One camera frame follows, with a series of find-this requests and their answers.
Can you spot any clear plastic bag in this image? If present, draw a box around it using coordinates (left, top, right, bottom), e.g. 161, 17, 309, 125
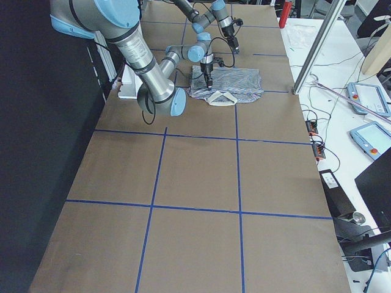
287, 24, 318, 49

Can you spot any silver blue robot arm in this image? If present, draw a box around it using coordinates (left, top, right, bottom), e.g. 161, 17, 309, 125
50, 1, 210, 117
172, 0, 243, 54

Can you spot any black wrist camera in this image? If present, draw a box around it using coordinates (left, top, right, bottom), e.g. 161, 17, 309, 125
213, 57, 225, 67
233, 18, 243, 26

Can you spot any aluminium frame post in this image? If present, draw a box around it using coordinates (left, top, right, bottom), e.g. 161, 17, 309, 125
293, 0, 346, 95

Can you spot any red cylinder tube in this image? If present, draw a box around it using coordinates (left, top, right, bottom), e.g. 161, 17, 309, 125
279, 0, 293, 29

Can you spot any black monitor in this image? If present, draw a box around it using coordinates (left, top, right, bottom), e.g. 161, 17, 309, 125
355, 152, 390, 232

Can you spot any navy white striped polo shirt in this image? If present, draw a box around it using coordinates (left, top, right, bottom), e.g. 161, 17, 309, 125
188, 65, 264, 106

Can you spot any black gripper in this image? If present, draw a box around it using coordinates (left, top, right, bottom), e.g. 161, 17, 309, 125
200, 62, 213, 89
222, 26, 239, 54

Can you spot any near blue teach pendant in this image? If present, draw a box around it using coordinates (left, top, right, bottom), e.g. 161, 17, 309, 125
349, 121, 390, 161

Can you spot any black box with label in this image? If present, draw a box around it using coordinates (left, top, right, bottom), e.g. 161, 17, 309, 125
319, 169, 356, 217

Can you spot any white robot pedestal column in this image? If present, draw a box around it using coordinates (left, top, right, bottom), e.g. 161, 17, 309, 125
118, 65, 142, 99

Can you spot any blue teach pendant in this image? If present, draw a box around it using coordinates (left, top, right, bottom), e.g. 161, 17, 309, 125
347, 82, 390, 118
349, 121, 390, 161

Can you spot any beige wooden board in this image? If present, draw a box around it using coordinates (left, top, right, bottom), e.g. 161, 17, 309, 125
362, 25, 390, 75

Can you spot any far blue teach pendant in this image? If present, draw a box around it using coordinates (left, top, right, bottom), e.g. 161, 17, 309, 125
347, 82, 390, 118

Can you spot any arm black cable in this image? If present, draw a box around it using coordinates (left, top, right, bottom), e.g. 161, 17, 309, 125
142, 36, 238, 125

